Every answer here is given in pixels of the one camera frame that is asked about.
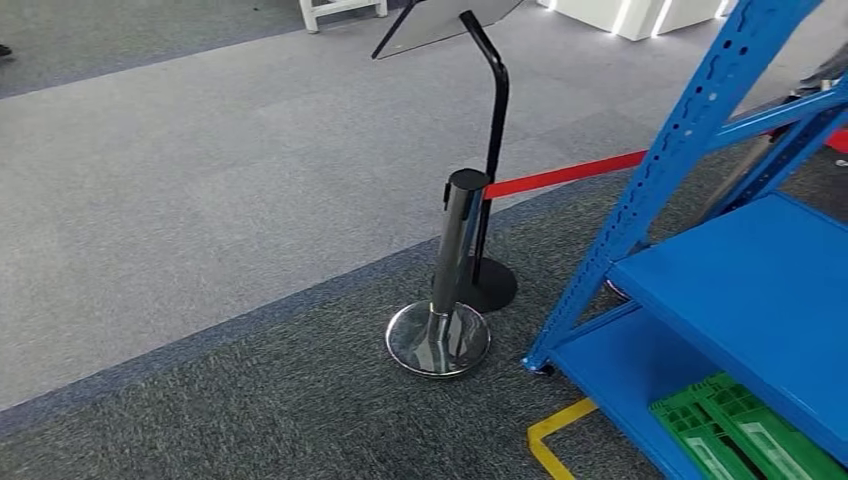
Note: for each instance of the grey sign board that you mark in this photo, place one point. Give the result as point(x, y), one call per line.
point(437, 20)

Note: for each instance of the black round stand base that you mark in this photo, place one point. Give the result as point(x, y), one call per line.
point(493, 285)

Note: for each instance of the white bench frame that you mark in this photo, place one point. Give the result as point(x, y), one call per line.
point(341, 8)

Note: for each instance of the red barrier belt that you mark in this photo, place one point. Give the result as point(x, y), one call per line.
point(840, 140)
point(563, 175)

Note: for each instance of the white lit plinth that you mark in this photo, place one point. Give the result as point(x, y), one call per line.
point(636, 16)

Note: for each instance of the black stanchion post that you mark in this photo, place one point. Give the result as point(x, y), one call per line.
point(738, 175)

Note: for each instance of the yellow floor tape outline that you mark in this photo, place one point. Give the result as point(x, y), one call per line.
point(550, 430)

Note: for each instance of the green plastic crate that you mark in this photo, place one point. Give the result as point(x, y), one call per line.
point(748, 430)

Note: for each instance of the blue metal shelf rack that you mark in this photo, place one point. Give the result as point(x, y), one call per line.
point(748, 278)

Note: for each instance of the person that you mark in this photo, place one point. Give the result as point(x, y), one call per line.
point(825, 73)

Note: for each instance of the grey metal bar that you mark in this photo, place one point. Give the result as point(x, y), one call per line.
point(457, 245)

